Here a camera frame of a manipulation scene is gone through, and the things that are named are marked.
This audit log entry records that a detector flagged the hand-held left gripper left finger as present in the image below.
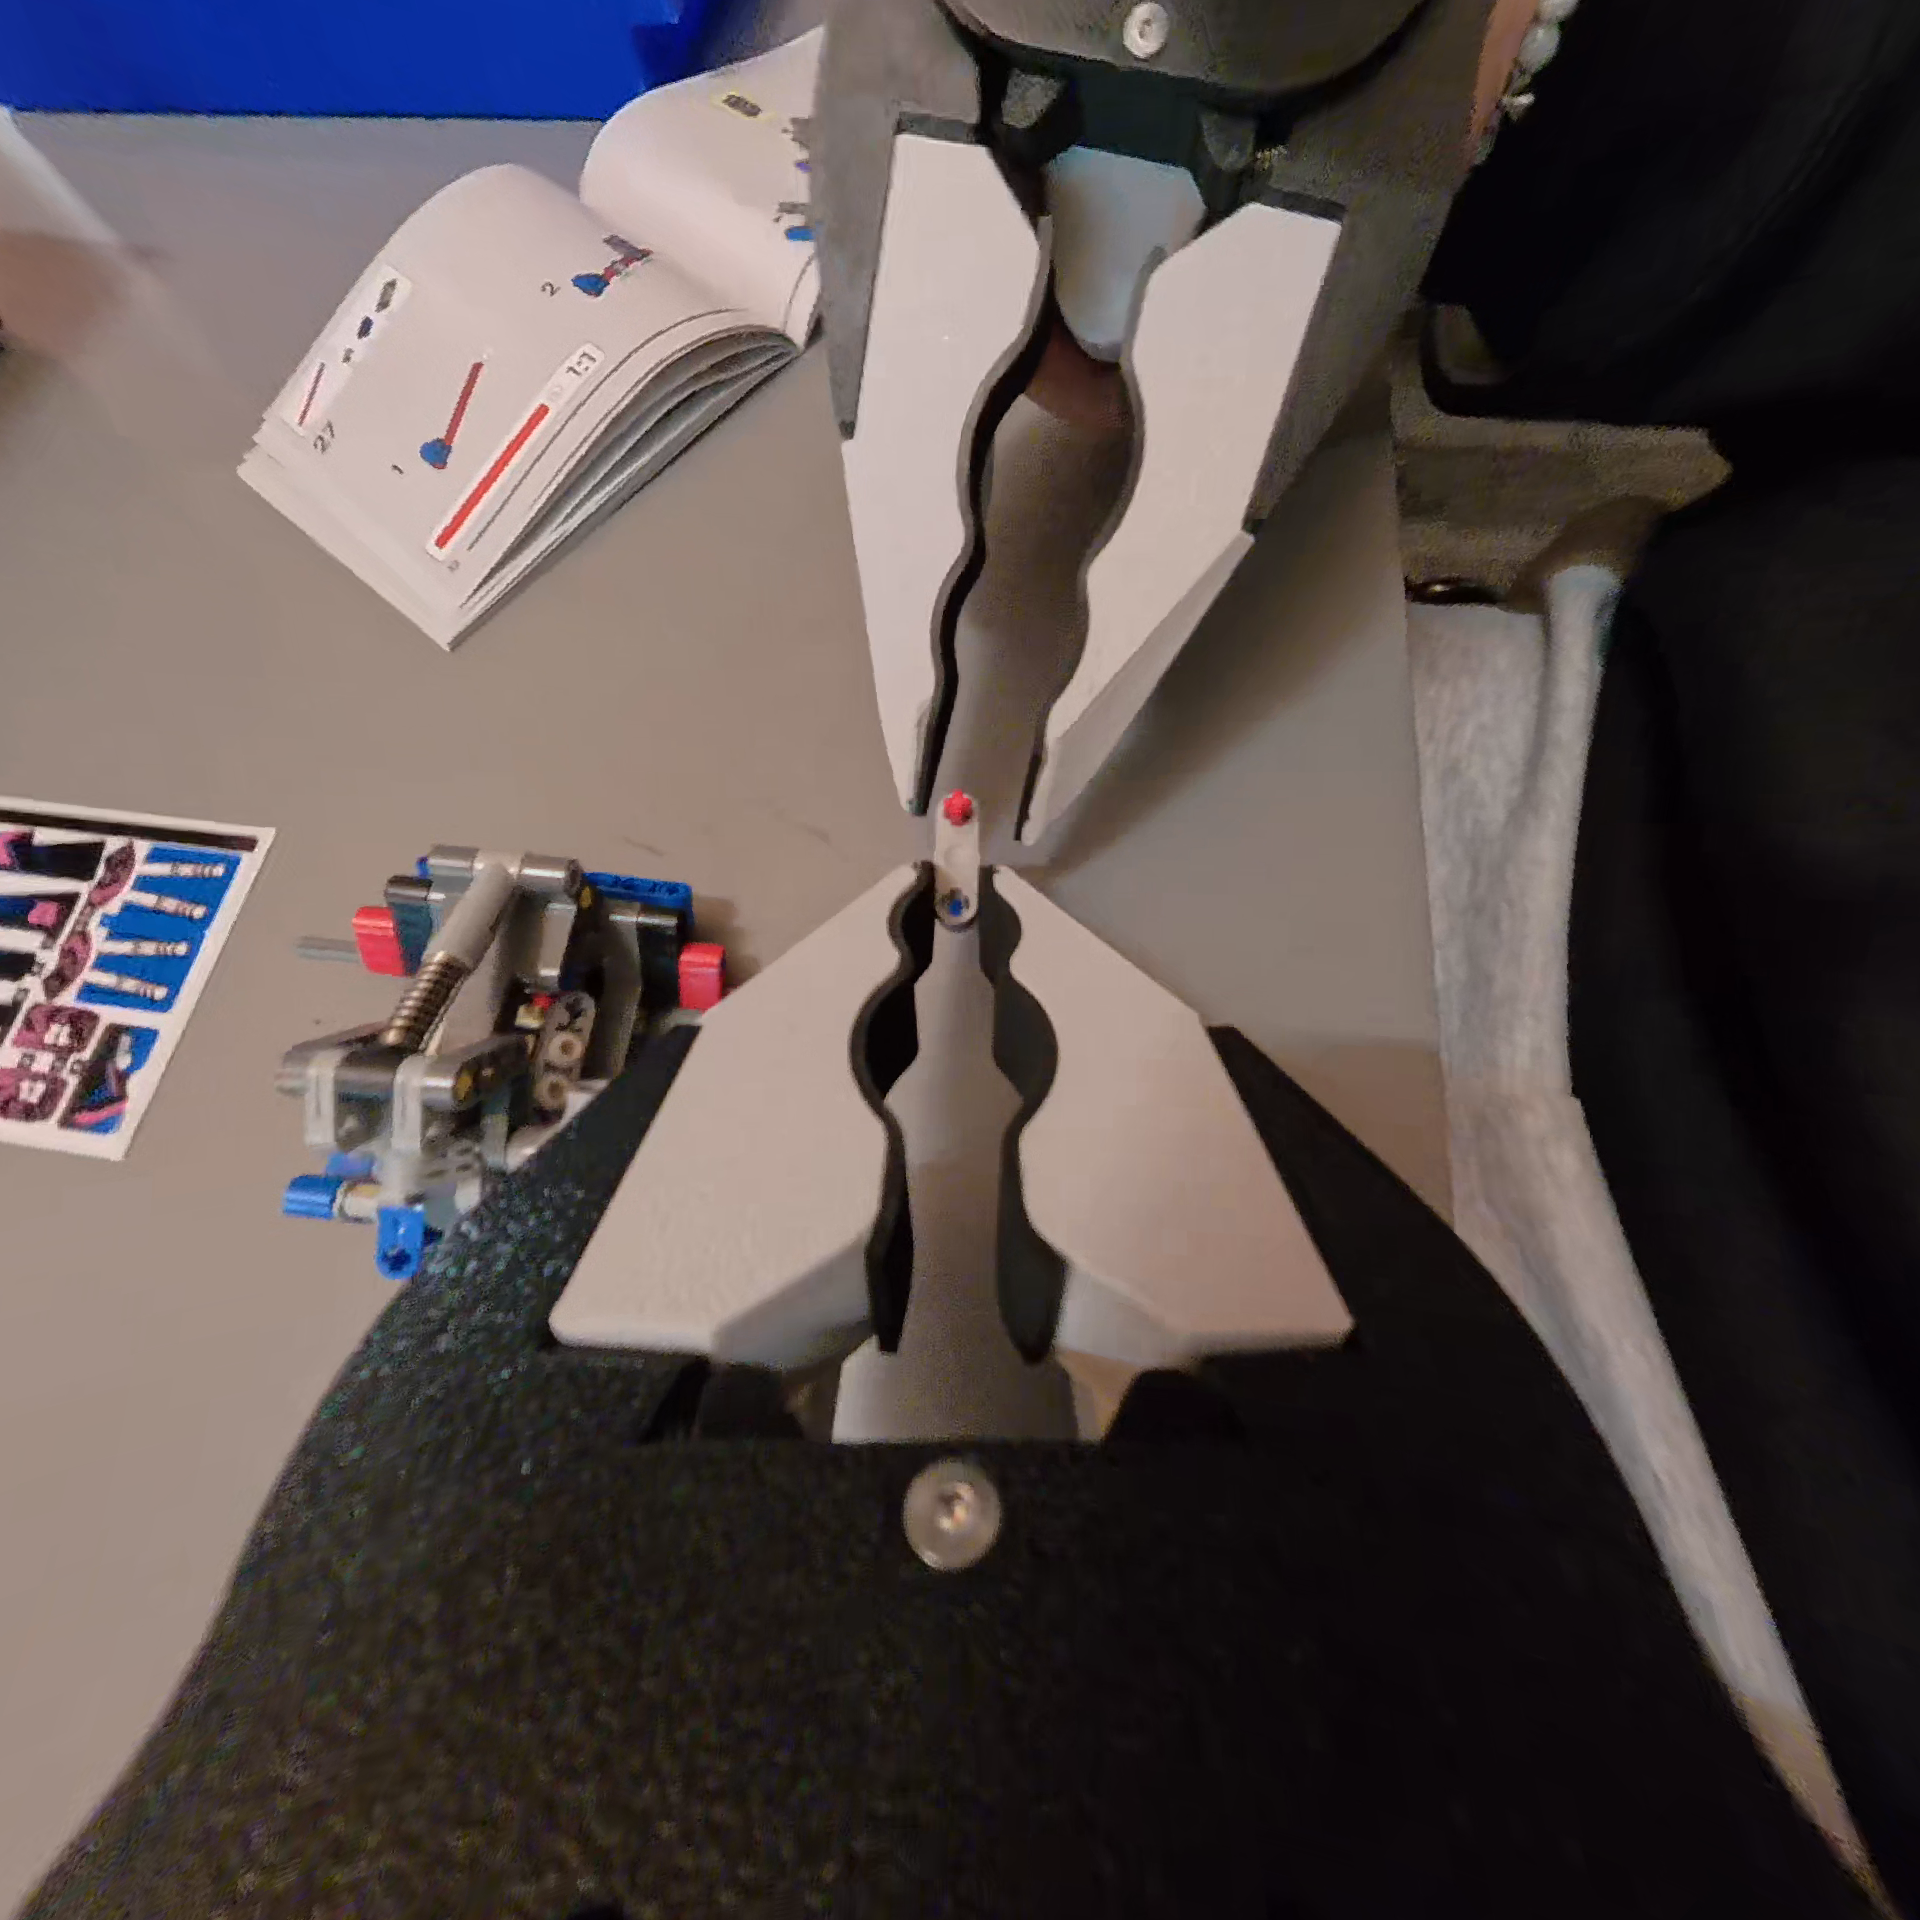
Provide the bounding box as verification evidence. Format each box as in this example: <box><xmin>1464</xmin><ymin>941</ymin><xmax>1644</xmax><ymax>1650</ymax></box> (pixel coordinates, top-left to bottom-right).
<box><xmin>546</xmin><ymin>868</ymin><xmax>941</xmax><ymax>1363</ymax></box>

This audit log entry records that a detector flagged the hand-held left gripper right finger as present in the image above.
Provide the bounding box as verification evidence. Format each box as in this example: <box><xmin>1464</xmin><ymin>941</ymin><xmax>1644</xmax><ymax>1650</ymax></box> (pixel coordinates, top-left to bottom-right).
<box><xmin>976</xmin><ymin>868</ymin><xmax>1359</xmax><ymax>1368</ymax></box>

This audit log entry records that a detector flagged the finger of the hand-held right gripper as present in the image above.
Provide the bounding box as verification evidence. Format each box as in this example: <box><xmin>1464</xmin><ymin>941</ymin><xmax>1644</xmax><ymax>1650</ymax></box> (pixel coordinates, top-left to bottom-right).
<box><xmin>840</xmin><ymin>128</ymin><xmax>1052</xmax><ymax>825</ymax></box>
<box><xmin>1024</xmin><ymin>205</ymin><xmax>1346</xmax><ymax>841</ymax></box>

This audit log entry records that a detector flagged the grey and blue lego chassis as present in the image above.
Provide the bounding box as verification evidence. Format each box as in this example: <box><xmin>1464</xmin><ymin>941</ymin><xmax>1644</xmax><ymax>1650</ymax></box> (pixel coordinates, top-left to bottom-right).
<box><xmin>279</xmin><ymin>841</ymin><xmax>739</xmax><ymax>1285</ymax></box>

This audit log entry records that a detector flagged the thin grey lego liftarm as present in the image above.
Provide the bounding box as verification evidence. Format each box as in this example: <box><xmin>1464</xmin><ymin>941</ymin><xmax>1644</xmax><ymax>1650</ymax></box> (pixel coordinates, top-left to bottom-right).
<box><xmin>931</xmin><ymin>795</ymin><xmax>990</xmax><ymax>926</ymax></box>

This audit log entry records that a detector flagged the open lego instruction booklet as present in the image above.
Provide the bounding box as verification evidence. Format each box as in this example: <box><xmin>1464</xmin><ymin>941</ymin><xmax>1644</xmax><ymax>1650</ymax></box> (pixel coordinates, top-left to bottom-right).
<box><xmin>233</xmin><ymin>22</ymin><xmax>834</xmax><ymax>652</ymax></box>

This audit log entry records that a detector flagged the lego sticker sheet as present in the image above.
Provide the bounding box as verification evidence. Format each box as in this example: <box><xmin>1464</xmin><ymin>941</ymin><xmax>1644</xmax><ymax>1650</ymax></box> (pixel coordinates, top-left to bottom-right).
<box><xmin>0</xmin><ymin>799</ymin><xmax>279</xmax><ymax>1165</ymax></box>

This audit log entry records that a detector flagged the person's right hand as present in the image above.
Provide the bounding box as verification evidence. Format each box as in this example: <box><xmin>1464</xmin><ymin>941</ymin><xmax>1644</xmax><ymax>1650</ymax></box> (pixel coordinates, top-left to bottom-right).
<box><xmin>1041</xmin><ymin>306</ymin><xmax>1133</xmax><ymax>428</ymax></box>

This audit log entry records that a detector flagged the blue plastic storage bin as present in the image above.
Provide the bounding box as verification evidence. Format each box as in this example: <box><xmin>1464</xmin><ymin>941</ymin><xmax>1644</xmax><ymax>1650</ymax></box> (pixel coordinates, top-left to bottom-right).
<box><xmin>0</xmin><ymin>0</ymin><xmax>840</xmax><ymax>123</ymax></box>

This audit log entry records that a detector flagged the white bead bracelet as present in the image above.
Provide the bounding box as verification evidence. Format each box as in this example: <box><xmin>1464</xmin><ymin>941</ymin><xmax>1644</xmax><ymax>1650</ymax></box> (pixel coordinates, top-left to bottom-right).
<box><xmin>1474</xmin><ymin>0</ymin><xmax>1585</xmax><ymax>128</ymax></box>

